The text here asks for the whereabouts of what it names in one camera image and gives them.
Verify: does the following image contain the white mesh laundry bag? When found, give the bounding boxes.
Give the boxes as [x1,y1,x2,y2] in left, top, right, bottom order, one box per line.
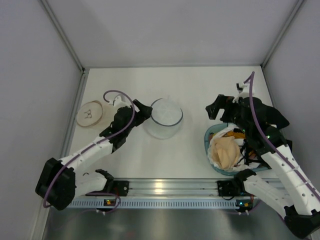
[143,98,184,140]

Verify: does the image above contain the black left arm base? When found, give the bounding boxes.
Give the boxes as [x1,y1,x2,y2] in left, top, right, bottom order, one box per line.
[96,177,130,216]

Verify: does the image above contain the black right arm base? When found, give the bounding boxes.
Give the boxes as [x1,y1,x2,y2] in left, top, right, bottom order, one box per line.
[217,179,257,215]

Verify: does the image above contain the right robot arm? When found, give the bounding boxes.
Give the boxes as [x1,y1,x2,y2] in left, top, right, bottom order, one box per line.
[205,94,320,239]

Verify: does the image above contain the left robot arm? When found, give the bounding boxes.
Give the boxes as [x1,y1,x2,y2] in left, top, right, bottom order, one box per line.
[35,99,153,211]

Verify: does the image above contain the beige bra in basin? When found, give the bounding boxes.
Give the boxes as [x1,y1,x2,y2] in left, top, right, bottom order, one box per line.
[207,136,240,170]

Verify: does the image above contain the beige mesh laundry bag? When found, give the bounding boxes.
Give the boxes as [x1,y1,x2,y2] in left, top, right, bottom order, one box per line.
[75,100,117,128]

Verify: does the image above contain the yellow orange garment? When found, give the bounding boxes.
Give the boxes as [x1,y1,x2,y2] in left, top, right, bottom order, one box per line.
[225,128,246,139]

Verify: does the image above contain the light blue plastic basin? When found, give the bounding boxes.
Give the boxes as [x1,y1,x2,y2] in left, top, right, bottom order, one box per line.
[204,123,269,176]

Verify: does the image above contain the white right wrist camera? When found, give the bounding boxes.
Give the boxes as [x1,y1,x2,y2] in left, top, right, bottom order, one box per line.
[232,81,255,103]

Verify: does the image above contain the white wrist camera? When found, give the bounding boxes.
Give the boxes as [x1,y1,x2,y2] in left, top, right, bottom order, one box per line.
[232,81,255,103]
[108,93,131,108]

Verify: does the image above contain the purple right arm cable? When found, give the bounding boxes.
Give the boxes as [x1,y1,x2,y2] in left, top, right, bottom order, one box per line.
[243,71,320,216]

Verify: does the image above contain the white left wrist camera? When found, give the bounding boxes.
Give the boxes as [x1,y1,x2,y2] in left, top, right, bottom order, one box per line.
[108,93,131,108]

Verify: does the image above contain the black strappy garment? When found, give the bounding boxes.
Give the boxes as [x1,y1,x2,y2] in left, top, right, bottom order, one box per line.
[237,139,263,166]

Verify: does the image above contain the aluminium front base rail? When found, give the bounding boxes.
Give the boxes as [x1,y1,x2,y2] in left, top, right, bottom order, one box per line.
[72,177,288,199]

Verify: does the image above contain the aluminium frame rail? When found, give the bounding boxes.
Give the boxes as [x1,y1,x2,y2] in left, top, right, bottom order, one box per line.
[37,0,87,73]

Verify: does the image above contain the perforated cable duct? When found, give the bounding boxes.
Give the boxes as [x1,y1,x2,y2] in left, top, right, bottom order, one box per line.
[68,198,253,210]

